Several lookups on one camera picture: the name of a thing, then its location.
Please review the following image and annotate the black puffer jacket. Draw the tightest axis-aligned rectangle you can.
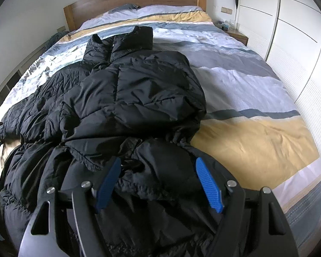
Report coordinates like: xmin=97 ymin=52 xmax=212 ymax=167
xmin=0 ymin=26 xmax=247 ymax=257

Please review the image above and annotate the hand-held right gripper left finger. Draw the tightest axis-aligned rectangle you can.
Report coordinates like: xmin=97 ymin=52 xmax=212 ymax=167
xmin=17 ymin=157 xmax=122 ymax=257

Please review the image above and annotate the grey pillow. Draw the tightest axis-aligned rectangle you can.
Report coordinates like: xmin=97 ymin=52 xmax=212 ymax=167
xmin=108 ymin=3 xmax=141 ymax=14

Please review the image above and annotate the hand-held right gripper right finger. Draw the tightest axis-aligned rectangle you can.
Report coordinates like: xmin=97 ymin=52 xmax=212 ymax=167
xmin=195 ymin=157 xmax=300 ymax=257

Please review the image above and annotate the wooden nightstand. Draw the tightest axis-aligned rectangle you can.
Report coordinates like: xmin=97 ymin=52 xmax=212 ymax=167
xmin=227 ymin=29 xmax=249 ymax=46

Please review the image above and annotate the striped duvet bed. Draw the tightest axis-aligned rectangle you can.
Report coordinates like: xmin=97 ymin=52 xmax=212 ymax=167
xmin=0 ymin=4 xmax=321 ymax=247

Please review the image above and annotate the blue-grey cloth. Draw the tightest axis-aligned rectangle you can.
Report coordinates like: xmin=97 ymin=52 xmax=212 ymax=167
xmin=47 ymin=31 xmax=68 ymax=46

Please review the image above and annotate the white wardrobe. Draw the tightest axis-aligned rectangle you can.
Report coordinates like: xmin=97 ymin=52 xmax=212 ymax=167
xmin=237 ymin=0 xmax=321 ymax=182

